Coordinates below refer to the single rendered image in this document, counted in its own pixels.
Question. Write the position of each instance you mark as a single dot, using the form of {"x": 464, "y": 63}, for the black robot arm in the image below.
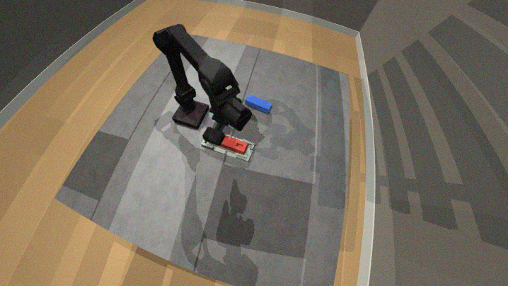
{"x": 213, "y": 75}

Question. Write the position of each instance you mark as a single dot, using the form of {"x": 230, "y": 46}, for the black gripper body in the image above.
{"x": 215, "y": 135}

